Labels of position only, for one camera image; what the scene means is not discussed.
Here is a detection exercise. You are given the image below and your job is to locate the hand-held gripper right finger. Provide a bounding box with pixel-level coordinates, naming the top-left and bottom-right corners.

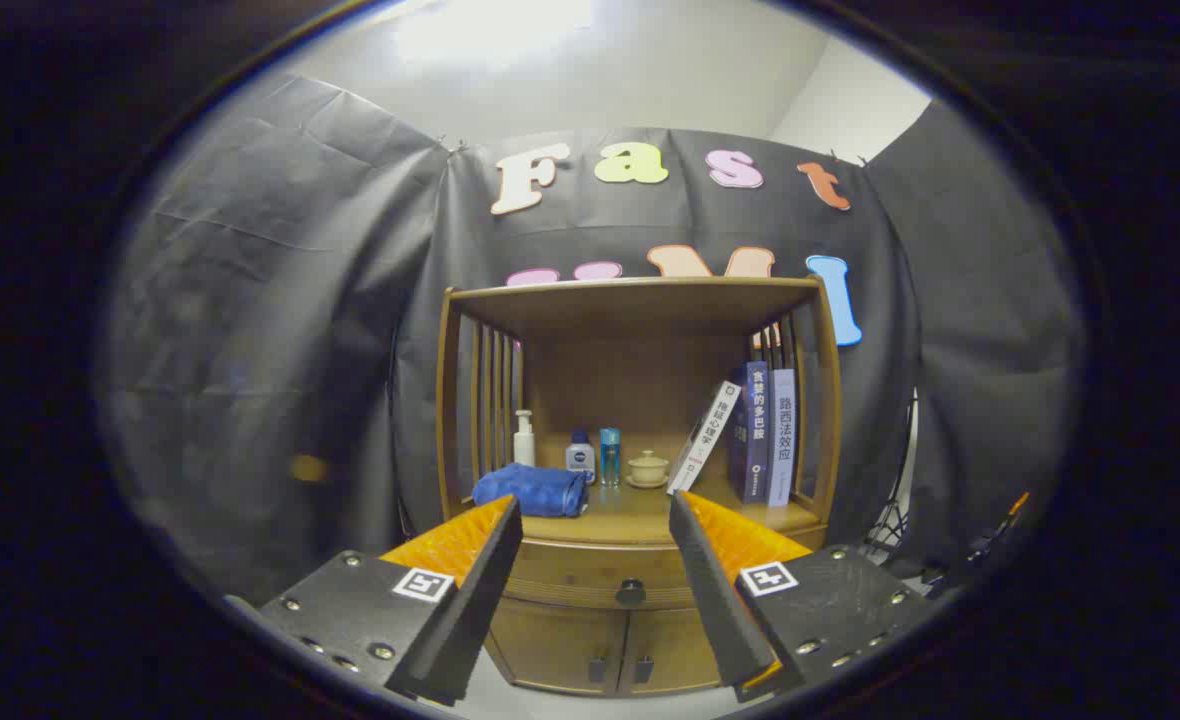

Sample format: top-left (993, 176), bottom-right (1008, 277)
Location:
top-left (668, 490), bottom-right (936, 701)

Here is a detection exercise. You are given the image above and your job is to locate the dark equipment with orange tip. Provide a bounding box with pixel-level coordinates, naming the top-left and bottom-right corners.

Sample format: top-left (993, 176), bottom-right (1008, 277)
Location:
top-left (925, 490), bottom-right (1033, 601)

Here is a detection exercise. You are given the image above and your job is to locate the lavender book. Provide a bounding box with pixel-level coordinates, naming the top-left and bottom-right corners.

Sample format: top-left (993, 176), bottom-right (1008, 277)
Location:
top-left (767, 368), bottom-right (797, 508)

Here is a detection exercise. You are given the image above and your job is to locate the beige lidded teacup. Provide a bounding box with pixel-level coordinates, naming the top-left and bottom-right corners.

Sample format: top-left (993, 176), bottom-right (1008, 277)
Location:
top-left (625, 449), bottom-right (670, 490)

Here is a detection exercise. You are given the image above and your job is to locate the black backdrop cloth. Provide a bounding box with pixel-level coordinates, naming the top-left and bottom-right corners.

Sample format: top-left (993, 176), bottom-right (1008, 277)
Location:
top-left (100, 75), bottom-right (1086, 601)

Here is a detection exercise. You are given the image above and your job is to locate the wooden countertop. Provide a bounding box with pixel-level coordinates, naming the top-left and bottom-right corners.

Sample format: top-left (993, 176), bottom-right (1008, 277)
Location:
top-left (475, 480), bottom-right (821, 546)

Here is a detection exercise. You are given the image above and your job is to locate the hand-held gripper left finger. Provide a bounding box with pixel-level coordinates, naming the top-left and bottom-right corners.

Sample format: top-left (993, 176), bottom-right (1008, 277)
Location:
top-left (255, 495), bottom-right (524, 706)

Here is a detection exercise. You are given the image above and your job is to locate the white book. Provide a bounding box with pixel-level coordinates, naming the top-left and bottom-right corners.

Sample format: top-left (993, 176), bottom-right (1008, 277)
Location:
top-left (666, 379), bottom-right (743, 496)

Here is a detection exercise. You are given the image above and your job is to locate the wooden cabinet door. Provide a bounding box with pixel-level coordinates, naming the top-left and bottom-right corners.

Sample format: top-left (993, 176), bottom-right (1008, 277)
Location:
top-left (488, 598), bottom-right (631, 696)
top-left (618, 605), bottom-right (726, 694)

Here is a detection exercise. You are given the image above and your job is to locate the folded blue towel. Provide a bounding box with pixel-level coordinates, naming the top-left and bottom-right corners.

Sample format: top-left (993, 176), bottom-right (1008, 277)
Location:
top-left (471, 463), bottom-right (589, 519)

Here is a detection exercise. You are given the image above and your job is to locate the dark blue book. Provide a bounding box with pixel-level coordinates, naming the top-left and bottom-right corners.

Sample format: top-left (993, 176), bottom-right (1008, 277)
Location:
top-left (728, 361), bottom-right (771, 504)

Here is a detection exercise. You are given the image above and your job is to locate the wooden cabinet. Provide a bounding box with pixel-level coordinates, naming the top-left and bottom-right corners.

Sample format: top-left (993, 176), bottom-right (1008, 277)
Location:
top-left (435, 275), bottom-right (843, 698)

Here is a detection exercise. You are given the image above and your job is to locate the black metal stand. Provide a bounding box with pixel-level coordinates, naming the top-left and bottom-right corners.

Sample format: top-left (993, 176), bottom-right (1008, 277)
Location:
top-left (865, 390), bottom-right (919, 561)

